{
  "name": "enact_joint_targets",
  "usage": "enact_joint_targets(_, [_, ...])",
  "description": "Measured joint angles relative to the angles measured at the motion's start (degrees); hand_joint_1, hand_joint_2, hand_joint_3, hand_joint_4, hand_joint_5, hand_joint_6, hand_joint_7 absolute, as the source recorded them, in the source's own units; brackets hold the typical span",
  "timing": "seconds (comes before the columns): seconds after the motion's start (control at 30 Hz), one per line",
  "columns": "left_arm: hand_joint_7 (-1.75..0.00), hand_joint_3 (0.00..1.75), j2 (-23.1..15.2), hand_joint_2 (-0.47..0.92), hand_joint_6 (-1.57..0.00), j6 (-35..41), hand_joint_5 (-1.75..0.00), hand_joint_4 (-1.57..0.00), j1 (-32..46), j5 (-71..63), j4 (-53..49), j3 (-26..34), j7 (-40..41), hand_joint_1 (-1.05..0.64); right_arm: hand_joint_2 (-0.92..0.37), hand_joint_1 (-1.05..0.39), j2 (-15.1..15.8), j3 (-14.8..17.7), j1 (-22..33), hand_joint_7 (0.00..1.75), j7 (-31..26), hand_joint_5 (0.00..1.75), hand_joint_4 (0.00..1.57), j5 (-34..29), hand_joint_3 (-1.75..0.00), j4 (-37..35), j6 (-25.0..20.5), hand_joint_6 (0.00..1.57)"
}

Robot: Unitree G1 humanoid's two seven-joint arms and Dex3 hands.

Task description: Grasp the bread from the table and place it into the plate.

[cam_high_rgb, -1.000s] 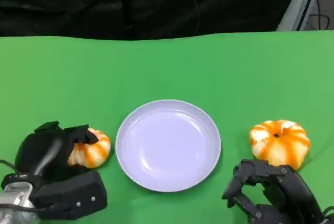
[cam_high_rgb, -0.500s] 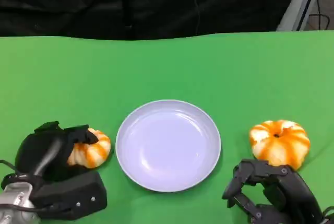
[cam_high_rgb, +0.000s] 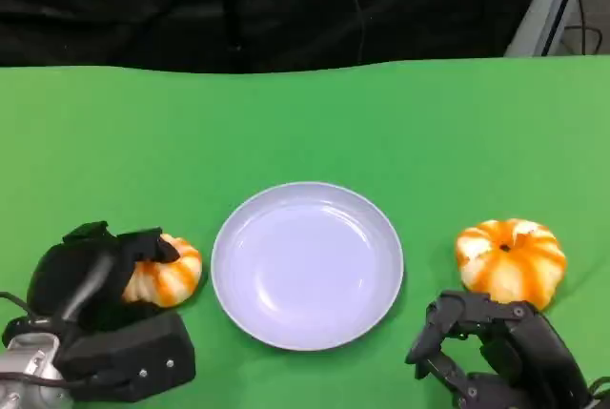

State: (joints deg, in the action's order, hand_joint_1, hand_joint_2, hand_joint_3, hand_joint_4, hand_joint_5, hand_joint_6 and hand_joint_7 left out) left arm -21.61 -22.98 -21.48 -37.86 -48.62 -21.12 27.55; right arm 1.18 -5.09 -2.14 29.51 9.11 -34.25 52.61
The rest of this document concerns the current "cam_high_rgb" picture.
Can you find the green table cloth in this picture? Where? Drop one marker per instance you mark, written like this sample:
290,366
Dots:
305,118

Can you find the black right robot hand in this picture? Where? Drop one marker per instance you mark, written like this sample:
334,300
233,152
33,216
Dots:
538,356

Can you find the aluminium frame profile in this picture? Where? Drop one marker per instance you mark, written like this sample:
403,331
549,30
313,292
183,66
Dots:
541,8

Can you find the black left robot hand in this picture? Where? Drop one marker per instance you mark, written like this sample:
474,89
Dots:
62,280

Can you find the orange white toy bread roll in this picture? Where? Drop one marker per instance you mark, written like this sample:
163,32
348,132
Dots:
514,266
171,275

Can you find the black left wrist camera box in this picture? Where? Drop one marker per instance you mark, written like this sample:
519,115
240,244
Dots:
133,356

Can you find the lilac plate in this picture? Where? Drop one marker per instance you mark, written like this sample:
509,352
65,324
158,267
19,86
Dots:
307,266

